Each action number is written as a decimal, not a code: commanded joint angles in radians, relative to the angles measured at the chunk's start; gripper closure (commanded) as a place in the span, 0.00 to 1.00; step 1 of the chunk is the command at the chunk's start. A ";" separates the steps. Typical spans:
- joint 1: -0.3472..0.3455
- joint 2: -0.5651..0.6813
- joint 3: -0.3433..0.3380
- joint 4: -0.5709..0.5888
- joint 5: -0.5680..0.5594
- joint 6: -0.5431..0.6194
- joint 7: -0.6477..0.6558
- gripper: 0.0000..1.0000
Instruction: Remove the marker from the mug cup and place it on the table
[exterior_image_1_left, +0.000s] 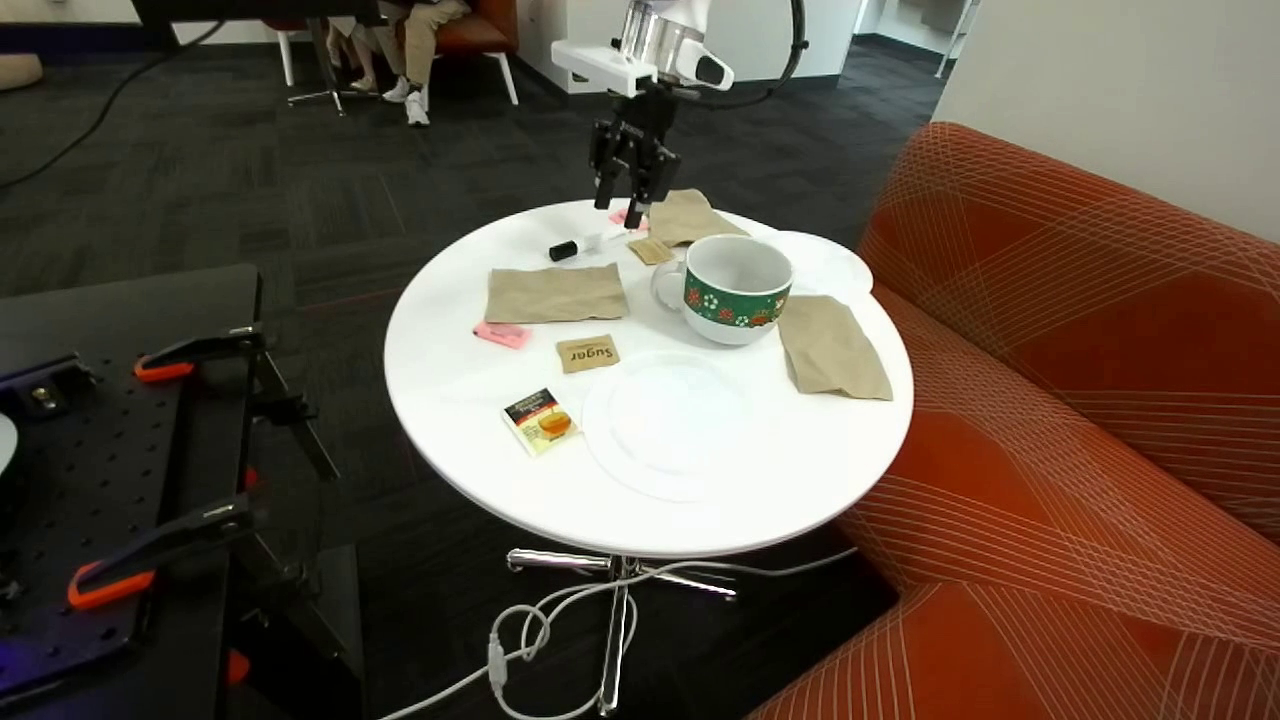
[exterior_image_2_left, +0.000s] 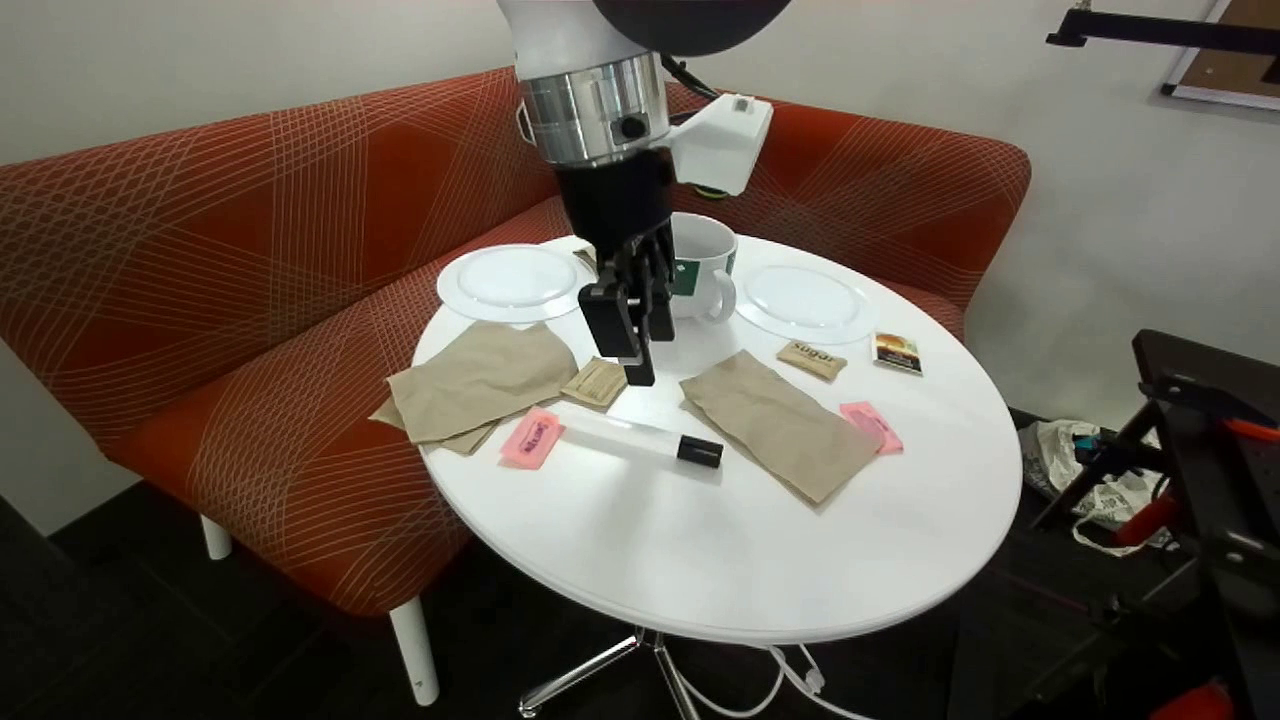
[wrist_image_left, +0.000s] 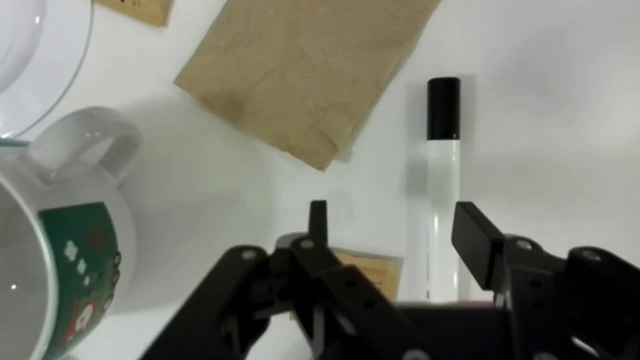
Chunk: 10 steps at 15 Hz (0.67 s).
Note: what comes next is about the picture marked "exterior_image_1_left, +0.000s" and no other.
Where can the seated person's legs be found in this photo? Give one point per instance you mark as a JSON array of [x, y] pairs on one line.
[[421, 42]]

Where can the chrome table base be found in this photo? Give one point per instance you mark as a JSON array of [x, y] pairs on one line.
[[553, 561]]

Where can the tan cloth top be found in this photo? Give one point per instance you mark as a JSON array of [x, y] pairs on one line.
[[694, 219]]

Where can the white plate right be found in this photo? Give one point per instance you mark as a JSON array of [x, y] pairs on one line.
[[664, 444]]

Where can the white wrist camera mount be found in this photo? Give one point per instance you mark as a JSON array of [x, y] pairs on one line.
[[586, 64]]

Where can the chair with white legs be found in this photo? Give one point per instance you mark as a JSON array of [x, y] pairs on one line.
[[483, 32]]

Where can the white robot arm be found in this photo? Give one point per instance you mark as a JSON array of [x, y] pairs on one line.
[[664, 20]]

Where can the black robot mounting cart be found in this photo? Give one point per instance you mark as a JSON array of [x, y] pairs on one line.
[[92, 467]]

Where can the black desk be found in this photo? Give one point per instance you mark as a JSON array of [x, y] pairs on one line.
[[243, 8]]

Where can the orange patterned sofa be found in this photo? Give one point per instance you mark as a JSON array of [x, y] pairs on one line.
[[1066, 402]]

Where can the tan cloth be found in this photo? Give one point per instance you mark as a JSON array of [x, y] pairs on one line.
[[694, 219], [556, 294]]

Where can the white mug with green band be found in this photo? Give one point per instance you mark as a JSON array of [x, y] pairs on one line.
[[724, 315]]

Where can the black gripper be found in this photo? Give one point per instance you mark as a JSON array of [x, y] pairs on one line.
[[643, 132]]

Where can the white cabinet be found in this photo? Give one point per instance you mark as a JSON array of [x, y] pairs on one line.
[[763, 32]]

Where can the small folded tan napkin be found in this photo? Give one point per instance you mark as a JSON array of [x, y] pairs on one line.
[[648, 251]]

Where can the tan cloth left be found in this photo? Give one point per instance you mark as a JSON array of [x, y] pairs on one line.
[[556, 294]]

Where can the beige round cushion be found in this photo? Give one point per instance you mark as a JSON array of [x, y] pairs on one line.
[[18, 75]]

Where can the brown sugar packet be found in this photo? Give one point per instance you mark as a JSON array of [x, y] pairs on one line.
[[590, 353]]

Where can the white plate left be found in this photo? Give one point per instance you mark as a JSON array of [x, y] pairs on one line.
[[835, 264]]

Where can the white plate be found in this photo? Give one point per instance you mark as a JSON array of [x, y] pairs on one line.
[[835, 264], [664, 444]]

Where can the black and orange tea packet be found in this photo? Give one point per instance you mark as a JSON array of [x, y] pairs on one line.
[[541, 418]]

